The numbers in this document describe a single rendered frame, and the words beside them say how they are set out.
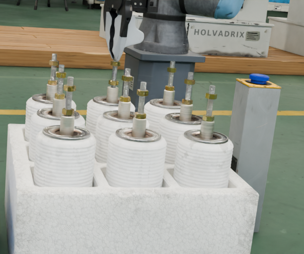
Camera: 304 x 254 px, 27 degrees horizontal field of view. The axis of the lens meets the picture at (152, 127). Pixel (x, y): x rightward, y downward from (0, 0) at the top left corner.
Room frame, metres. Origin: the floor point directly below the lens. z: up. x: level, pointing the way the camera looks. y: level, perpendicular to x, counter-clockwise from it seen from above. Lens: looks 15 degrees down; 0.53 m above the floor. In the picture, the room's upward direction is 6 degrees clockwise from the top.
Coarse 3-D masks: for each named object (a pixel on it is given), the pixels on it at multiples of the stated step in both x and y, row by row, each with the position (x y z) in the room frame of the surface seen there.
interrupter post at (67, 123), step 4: (64, 116) 0.96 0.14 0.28; (68, 116) 0.96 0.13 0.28; (72, 116) 0.96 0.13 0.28; (60, 120) 0.96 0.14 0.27; (64, 120) 0.96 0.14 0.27; (68, 120) 0.96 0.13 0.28; (72, 120) 0.96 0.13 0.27; (60, 124) 0.96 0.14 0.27; (64, 124) 0.96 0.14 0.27; (68, 124) 0.96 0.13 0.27; (72, 124) 0.96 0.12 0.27; (60, 128) 0.96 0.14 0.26; (64, 128) 0.96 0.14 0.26; (68, 128) 0.96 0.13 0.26; (72, 128) 0.96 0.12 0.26; (60, 132) 0.96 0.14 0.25; (64, 132) 0.96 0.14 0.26; (68, 132) 0.96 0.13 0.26; (72, 132) 0.96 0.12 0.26
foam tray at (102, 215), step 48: (48, 192) 0.89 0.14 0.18; (96, 192) 0.91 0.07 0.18; (144, 192) 0.93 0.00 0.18; (192, 192) 0.95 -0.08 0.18; (240, 192) 0.98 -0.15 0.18; (48, 240) 0.89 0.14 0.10; (96, 240) 0.91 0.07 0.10; (144, 240) 0.93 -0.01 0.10; (192, 240) 0.95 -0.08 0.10; (240, 240) 0.97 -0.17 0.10
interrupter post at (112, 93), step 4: (108, 88) 1.22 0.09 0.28; (112, 88) 1.22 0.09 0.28; (116, 88) 1.22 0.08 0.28; (108, 92) 1.22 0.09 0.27; (112, 92) 1.22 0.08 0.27; (116, 92) 1.22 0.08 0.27; (108, 96) 1.22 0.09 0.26; (112, 96) 1.22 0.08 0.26; (116, 96) 1.22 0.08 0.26; (108, 100) 1.22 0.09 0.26; (112, 100) 1.22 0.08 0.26; (116, 100) 1.22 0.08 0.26
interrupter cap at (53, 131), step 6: (48, 126) 0.98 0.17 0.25; (54, 126) 0.99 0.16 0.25; (78, 126) 1.00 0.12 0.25; (48, 132) 0.95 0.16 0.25; (54, 132) 0.96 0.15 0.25; (78, 132) 0.98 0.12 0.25; (84, 132) 0.98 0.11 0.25; (54, 138) 0.93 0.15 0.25; (60, 138) 0.93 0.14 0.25; (66, 138) 0.93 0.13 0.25; (72, 138) 0.93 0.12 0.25; (78, 138) 0.94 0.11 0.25; (84, 138) 0.95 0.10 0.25
